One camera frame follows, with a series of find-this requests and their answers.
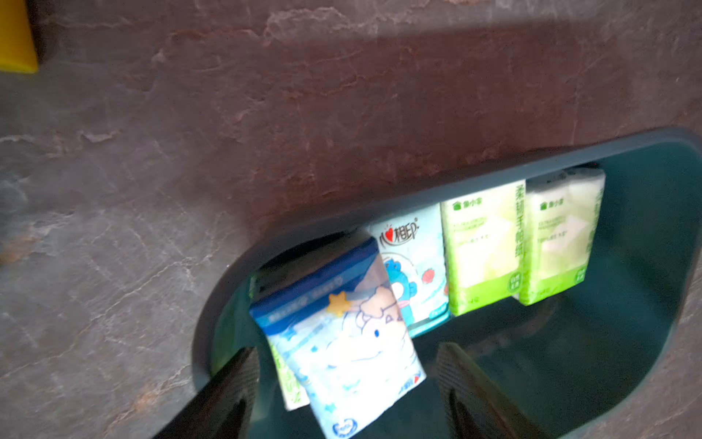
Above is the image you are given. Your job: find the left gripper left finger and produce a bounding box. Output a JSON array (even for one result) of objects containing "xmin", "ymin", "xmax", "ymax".
[{"xmin": 155, "ymin": 347, "xmax": 260, "ymax": 438}]

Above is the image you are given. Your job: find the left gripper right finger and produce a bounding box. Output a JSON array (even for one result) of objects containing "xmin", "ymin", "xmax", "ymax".
[{"xmin": 436, "ymin": 343, "xmax": 548, "ymax": 439}]

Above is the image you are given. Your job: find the blue tissue pack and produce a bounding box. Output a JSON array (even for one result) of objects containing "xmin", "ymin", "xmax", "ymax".
[{"xmin": 250, "ymin": 230, "xmax": 426, "ymax": 438}]

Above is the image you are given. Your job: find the teal cartoon tissue pack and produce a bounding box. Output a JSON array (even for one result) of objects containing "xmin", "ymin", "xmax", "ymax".
[{"xmin": 365, "ymin": 204, "xmax": 450, "ymax": 338}]

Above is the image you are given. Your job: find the teal storage box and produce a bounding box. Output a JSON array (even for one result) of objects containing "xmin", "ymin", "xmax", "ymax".
[{"xmin": 191, "ymin": 128, "xmax": 701, "ymax": 438}]

